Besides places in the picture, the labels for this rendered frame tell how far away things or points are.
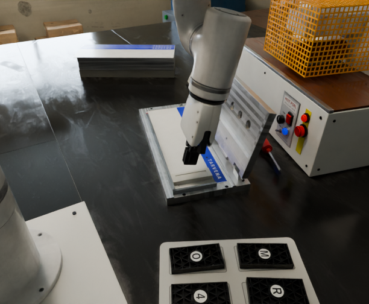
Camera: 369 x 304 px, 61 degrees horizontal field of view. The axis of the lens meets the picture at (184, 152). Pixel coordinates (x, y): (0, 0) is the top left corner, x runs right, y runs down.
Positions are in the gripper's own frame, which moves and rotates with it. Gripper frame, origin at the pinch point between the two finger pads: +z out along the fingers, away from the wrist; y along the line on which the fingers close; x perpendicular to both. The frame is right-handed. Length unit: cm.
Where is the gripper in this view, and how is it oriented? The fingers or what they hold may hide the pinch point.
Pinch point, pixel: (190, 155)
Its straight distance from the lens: 72.6
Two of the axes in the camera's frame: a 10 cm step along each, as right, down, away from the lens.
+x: 9.4, 0.3, 3.3
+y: 2.6, 5.6, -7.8
